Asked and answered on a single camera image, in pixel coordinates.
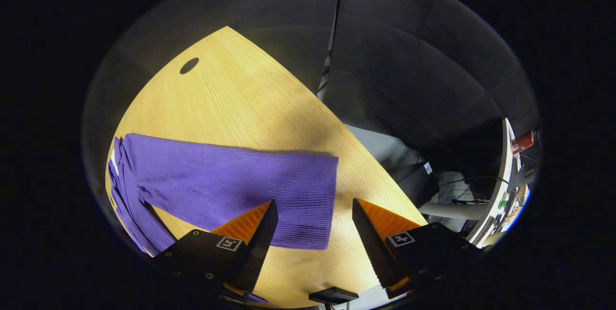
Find grey tube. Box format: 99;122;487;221
419;201;489;220

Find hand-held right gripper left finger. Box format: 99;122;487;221
153;198;280;301

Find white curved desk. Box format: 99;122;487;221
466;117;519;248

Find red canister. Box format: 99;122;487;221
510;129;535;155

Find metal pole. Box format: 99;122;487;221
317;0;347;95

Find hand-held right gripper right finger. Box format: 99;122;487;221
351;197;483;300

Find black flat bracket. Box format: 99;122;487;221
308;287;359;305

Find black box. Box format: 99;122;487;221
398;162;439;205

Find black cable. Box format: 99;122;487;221
437;174;508;205

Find purple ribbed garment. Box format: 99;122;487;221
107;133;339;257

